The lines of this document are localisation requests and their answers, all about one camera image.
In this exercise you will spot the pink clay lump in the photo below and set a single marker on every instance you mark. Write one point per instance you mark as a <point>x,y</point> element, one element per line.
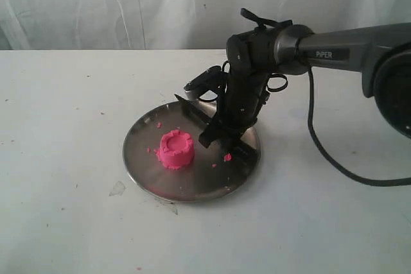
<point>176,150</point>

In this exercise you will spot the round steel plate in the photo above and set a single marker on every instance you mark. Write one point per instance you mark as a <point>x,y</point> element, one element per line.
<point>206,178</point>

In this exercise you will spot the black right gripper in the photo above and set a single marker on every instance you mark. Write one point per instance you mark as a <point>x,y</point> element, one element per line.
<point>239,106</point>

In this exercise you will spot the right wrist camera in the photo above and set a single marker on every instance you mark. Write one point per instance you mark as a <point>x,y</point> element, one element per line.
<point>210,80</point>

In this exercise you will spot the black knife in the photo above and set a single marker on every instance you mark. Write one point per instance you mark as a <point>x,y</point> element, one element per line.
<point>235,145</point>

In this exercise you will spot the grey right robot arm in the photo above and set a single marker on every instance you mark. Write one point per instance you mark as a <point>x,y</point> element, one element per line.
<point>381,54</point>

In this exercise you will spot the pink crumb right lower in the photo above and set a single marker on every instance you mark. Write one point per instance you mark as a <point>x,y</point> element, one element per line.
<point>227,157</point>

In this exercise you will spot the white backdrop curtain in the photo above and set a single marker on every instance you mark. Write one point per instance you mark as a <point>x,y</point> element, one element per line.
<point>174,24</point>

